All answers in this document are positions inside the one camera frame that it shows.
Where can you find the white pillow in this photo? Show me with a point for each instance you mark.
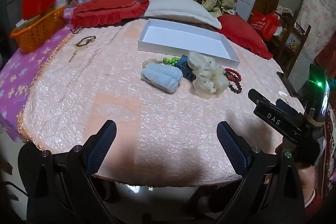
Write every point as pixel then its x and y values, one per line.
pixel 178 8

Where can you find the small metal pin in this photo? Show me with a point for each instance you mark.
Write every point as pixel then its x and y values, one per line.
pixel 72 57

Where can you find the small dark clip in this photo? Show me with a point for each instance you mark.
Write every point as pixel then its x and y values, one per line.
pixel 76 30

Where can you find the purple floral cloth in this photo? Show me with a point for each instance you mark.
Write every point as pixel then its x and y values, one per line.
pixel 21 71

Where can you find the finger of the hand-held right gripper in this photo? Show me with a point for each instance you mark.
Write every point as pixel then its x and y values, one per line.
pixel 256 96
pixel 286 107

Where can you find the person's right hand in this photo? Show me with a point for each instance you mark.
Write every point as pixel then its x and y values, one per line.
pixel 305 176

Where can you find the orange plastic basket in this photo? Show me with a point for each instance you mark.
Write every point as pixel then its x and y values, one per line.
pixel 36 32

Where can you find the red cloth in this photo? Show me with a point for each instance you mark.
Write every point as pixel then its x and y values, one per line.
pixel 326 56

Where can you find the white shallow cardboard box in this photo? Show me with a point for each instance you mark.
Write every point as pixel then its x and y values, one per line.
pixel 183 40

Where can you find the floral wall cloth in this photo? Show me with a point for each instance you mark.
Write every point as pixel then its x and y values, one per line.
pixel 320 8

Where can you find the light blue scrunchie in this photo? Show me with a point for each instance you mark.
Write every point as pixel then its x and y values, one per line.
pixel 160 77

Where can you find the wooden chair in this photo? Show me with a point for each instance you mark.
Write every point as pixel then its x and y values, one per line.
pixel 302 37

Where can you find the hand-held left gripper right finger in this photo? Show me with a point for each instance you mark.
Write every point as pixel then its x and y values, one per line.
pixel 231 145

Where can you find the red shopping bag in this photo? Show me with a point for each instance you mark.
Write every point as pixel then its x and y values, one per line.
pixel 265 24

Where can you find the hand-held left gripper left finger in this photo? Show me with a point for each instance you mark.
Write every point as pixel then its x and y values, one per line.
pixel 102 145

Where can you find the blue square hair clip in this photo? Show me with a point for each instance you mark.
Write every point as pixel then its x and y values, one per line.
pixel 187 72

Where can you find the pink textured blanket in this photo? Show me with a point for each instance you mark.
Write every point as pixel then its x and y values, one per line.
pixel 157 113

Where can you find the small white object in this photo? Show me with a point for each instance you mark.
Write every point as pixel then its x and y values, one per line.
pixel 282 93

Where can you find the red ruffled pillow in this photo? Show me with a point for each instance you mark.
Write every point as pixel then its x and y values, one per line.
pixel 244 32
pixel 105 10

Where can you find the cream dotted scrunchie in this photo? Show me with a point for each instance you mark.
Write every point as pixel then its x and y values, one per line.
pixel 207 74

